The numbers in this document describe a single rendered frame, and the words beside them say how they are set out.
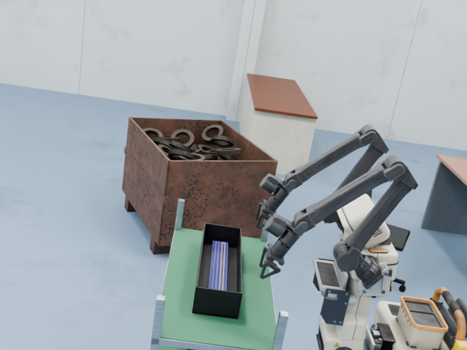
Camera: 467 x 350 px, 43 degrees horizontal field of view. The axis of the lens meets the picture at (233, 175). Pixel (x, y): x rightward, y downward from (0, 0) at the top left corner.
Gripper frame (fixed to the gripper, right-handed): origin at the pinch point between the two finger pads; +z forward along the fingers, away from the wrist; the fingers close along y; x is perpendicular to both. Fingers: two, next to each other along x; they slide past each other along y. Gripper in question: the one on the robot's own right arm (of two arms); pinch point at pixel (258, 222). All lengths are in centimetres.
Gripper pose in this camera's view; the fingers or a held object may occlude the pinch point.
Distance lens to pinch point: 262.3
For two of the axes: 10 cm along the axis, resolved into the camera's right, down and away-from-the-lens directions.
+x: 8.1, 5.5, 2.0
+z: -5.8, 7.6, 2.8
